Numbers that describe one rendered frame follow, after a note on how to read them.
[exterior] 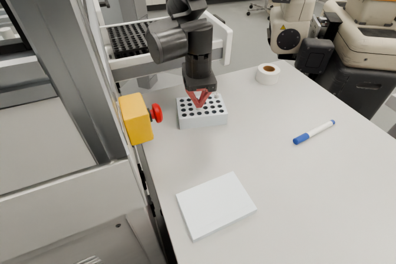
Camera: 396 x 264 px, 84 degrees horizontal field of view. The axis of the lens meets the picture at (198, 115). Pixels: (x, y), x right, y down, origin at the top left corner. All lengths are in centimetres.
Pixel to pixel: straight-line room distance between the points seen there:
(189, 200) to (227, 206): 7
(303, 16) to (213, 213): 93
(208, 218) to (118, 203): 16
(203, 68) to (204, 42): 6
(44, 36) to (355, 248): 51
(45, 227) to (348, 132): 65
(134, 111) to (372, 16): 106
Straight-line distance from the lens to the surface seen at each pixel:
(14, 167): 30
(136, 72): 62
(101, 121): 25
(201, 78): 48
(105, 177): 32
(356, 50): 108
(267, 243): 44
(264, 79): 73
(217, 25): 69
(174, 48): 41
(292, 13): 112
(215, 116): 55
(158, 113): 42
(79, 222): 41
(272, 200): 48
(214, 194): 44
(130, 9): 166
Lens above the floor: 117
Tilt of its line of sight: 43 degrees down
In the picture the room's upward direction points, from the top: straight up
